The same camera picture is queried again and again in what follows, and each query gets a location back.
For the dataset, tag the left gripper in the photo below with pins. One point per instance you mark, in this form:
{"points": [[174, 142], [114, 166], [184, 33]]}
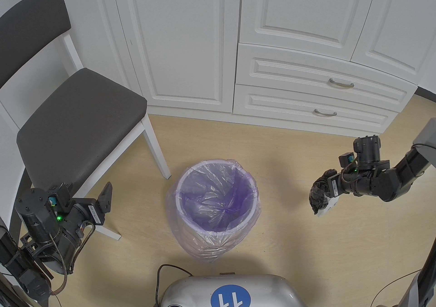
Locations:
{"points": [[78, 213]]}

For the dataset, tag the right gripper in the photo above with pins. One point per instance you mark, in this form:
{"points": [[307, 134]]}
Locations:
{"points": [[345, 184]]}

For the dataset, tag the black plastic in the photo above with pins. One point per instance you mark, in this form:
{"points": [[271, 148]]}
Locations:
{"points": [[318, 193]]}

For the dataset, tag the white printed wrapper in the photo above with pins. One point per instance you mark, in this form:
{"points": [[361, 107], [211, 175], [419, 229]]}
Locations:
{"points": [[328, 211]]}

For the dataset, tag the purple plastic bag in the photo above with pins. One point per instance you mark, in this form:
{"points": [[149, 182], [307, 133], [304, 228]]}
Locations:
{"points": [[211, 247]]}

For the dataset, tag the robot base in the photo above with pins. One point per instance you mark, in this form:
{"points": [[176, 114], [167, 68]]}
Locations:
{"points": [[204, 293]]}

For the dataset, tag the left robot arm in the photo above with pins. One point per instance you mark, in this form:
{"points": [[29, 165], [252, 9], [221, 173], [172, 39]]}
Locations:
{"points": [[32, 213]]}

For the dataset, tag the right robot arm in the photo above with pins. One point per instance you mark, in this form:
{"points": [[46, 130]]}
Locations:
{"points": [[395, 179]]}

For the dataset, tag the white trash bin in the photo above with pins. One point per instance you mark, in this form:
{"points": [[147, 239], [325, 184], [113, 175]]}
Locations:
{"points": [[181, 204]]}

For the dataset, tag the white chair grey cushions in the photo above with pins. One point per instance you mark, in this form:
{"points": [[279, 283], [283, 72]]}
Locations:
{"points": [[85, 104]]}

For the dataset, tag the white wardrobe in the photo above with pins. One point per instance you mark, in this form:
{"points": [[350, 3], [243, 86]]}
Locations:
{"points": [[190, 26]]}

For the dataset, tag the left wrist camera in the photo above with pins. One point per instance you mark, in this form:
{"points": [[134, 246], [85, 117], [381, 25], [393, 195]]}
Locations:
{"points": [[63, 196]]}

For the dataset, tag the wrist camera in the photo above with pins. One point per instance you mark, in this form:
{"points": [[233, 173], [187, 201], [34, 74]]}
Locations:
{"points": [[63, 196], [345, 160]]}

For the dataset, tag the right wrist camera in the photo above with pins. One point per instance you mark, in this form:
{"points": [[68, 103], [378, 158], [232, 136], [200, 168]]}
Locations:
{"points": [[345, 160]]}

